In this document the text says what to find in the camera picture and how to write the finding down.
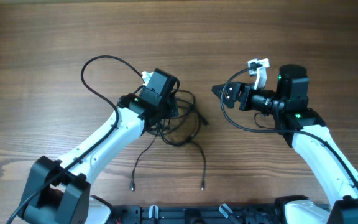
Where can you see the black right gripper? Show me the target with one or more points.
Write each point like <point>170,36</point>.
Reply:
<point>235,89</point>

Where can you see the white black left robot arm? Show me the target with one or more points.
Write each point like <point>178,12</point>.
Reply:
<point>58,191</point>

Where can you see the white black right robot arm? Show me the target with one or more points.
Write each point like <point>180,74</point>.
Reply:
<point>306,132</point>

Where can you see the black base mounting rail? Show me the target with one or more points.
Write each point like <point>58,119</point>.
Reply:
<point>197,214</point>

